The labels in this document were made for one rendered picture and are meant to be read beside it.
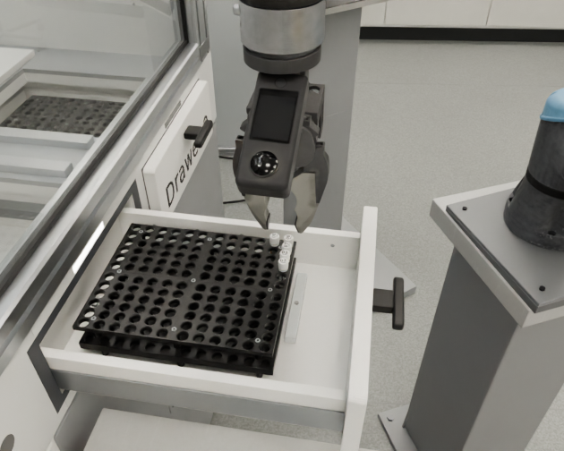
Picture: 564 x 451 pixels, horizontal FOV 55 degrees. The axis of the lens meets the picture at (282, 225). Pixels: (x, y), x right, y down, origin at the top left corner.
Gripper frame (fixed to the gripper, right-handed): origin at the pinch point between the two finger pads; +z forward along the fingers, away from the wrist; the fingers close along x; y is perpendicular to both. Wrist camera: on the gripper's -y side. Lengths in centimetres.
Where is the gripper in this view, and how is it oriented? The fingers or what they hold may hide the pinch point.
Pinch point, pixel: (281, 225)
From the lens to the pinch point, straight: 61.1
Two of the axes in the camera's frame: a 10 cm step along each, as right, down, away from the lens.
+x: -9.8, -1.0, 1.4
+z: 0.2, 7.5, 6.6
